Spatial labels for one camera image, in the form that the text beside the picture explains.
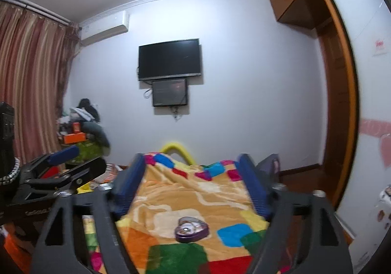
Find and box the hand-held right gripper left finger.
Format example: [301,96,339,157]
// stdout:
[31,153,147,274]

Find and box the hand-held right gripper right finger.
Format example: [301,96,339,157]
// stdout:
[237,153,350,274]

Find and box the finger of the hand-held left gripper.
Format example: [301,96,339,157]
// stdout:
[53,156,107,196]
[21,145,80,171]

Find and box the purple heart-shaped tin box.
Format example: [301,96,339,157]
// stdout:
[175,217,211,244]

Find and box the orange cardboard box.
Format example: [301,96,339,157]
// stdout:
[63,132,87,144]

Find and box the green patterned cloth cover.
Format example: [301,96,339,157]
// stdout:
[75,140,106,162]

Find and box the grey bag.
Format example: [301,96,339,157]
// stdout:
[255,153,281,185]

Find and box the striped patterned quilt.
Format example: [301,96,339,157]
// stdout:
[97,164,123,185]

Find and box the pile of clothes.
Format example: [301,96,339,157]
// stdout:
[56,98,110,150]

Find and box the colourful checked blanket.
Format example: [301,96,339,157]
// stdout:
[81,153,294,274]

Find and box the striped brown curtain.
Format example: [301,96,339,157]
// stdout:
[0,0,82,165]

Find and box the brown wooden door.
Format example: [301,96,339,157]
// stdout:
[315,22,352,201]

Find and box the white air conditioner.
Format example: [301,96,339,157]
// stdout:
[80,11,130,47]

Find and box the white and red sticker label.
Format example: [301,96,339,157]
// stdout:
[371,34,389,56]

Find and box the yellow padded bed rail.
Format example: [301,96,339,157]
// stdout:
[161,140,192,165]

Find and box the small black wall monitor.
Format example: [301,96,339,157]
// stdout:
[152,78,189,107]

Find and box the large black wall television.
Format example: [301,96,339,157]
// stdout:
[138,38,202,81]

